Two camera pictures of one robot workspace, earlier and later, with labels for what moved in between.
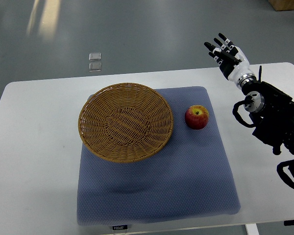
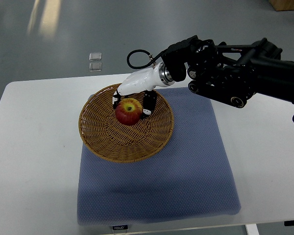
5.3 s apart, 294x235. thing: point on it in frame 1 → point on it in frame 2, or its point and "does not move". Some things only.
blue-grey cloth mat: [190, 178] does not move
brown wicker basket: [125, 122] does not move
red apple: [197, 117] → [129, 111]
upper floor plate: [93, 56] does not move
